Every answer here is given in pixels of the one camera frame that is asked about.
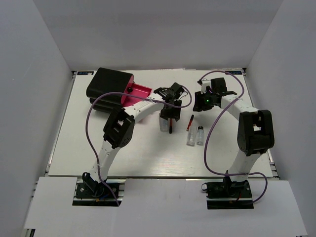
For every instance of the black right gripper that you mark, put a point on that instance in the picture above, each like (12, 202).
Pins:
(199, 105)

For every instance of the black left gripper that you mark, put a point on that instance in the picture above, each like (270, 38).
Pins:
(175, 114)

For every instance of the red black lip liner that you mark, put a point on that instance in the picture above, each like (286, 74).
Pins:
(170, 126)

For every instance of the red lip gloss tube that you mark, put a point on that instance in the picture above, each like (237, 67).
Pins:
(190, 122)

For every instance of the pink drawer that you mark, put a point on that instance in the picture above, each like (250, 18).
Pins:
(128, 89)
(139, 91)

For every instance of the black drawer organizer cabinet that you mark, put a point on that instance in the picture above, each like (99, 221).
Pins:
(105, 81)

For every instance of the pink top drawer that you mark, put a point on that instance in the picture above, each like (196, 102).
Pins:
(128, 89)

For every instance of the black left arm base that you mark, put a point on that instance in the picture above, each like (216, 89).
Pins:
(84, 196)

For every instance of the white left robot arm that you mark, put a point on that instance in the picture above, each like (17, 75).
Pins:
(119, 126)

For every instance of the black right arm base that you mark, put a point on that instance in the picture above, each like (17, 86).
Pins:
(227, 195)

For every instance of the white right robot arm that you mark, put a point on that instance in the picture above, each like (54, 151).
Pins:
(255, 133)

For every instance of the clear plastic bottle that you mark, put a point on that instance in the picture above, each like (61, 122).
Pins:
(163, 124)

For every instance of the clear bottle black cap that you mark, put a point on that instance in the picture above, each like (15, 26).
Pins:
(200, 136)

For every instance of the clear bottle blue label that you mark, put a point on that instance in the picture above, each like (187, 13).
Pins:
(191, 137)

